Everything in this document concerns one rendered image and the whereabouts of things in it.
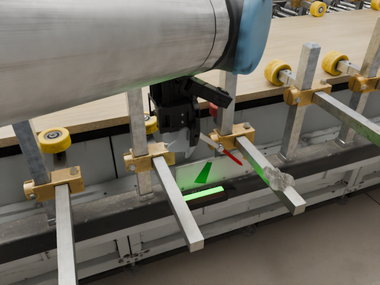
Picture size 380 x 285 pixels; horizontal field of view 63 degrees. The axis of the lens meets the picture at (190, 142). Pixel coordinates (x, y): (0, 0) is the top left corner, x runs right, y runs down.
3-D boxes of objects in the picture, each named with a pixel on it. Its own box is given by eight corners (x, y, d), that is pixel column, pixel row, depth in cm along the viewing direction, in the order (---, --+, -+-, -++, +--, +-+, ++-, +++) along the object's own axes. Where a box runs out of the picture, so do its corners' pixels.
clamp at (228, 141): (253, 143, 94) (255, 130, 91) (212, 153, 90) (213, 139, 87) (244, 134, 98) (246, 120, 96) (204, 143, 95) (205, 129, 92)
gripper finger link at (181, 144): (165, 162, 66) (163, 125, 61) (191, 155, 68) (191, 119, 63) (170, 171, 64) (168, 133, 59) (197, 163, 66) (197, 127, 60)
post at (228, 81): (227, 182, 101) (241, 33, 73) (217, 185, 100) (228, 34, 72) (223, 176, 104) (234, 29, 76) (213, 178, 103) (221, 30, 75)
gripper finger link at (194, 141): (182, 138, 65) (182, 102, 60) (190, 137, 65) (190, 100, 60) (191, 151, 61) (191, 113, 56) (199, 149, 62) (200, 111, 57)
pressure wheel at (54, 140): (82, 161, 91) (74, 128, 85) (64, 178, 85) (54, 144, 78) (60, 155, 94) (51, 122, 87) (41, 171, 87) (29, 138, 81)
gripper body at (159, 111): (149, 118, 63) (144, 61, 56) (188, 109, 66) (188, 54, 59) (160, 138, 58) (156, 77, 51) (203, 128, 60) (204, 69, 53)
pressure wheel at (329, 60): (347, 50, 111) (328, 64, 111) (350, 67, 116) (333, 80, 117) (335, 44, 115) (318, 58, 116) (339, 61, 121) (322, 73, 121)
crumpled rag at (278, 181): (301, 186, 73) (302, 179, 72) (276, 194, 71) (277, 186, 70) (279, 164, 80) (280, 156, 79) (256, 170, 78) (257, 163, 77)
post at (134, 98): (152, 202, 94) (137, 43, 66) (141, 205, 93) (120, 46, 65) (150, 194, 96) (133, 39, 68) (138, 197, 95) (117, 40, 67)
